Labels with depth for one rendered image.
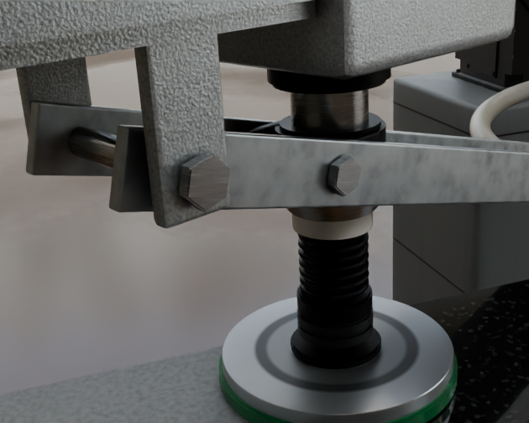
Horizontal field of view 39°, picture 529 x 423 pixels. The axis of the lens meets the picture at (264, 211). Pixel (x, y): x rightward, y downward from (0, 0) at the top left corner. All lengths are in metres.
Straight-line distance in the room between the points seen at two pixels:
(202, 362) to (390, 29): 0.39
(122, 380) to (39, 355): 1.77
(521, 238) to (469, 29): 1.19
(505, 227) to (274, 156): 1.23
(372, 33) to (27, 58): 0.22
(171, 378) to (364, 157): 0.29
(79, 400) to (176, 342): 1.72
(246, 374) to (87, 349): 1.82
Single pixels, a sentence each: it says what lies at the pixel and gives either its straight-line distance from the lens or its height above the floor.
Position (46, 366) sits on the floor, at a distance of 2.44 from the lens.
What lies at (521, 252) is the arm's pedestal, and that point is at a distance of 1.75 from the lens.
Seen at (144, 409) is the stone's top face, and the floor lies 0.82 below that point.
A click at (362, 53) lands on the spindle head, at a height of 1.14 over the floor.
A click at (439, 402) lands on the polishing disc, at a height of 0.84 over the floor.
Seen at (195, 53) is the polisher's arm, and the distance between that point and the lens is 0.42.
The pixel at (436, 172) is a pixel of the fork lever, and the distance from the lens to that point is 0.65.
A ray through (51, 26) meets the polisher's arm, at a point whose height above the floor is 1.18.
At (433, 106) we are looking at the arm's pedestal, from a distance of 1.74.
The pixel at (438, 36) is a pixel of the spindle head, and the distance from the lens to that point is 0.54.
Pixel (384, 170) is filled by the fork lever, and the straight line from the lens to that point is 0.60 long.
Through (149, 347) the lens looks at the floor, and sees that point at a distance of 2.43.
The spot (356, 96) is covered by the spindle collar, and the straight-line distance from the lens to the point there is 0.60.
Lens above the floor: 1.22
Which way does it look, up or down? 21 degrees down
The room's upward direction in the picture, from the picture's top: 3 degrees counter-clockwise
